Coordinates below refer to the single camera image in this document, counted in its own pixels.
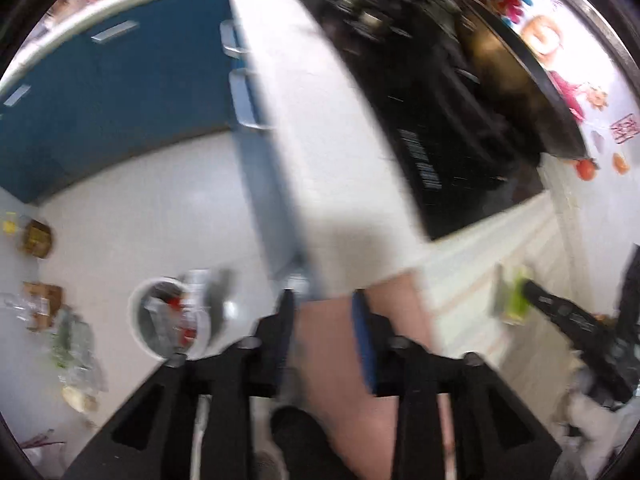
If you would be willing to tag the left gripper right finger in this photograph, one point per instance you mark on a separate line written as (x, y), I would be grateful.
(495, 434)

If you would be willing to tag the red white plastic bag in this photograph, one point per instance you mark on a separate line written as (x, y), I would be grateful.
(44, 451)

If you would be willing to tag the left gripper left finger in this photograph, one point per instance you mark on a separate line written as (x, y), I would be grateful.
(151, 435)

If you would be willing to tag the black gas stove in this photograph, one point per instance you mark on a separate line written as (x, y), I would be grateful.
(463, 160)

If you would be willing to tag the person legs in black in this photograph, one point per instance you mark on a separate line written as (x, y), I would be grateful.
(306, 450)

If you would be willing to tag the blue kitchen cabinets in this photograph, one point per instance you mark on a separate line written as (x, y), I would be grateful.
(142, 78)

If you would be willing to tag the brown cardboard box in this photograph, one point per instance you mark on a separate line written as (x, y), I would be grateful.
(53, 293)

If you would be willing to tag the green white carton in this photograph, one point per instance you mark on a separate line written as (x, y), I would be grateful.
(510, 306)

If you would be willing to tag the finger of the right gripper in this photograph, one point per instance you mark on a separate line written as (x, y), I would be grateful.
(628, 307)
(607, 351)

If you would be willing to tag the black wok pan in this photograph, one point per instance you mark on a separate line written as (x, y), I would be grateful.
(517, 85)

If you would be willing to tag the yellow cooking oil bottle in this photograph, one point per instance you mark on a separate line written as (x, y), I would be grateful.
(31, 237)

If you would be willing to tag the clear plastic bag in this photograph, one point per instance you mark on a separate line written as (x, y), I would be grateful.
(29, 309)

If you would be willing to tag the white round trash bin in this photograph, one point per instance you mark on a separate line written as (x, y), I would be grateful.
(156, 319)

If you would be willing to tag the pink cloth mat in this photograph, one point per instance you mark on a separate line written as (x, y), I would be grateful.
(360, 426)

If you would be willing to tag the red snack bag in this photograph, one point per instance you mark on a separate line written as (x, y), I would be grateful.
(194, 287)

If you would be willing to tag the clear bag of greens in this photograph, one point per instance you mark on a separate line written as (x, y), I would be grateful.
(79, 371)

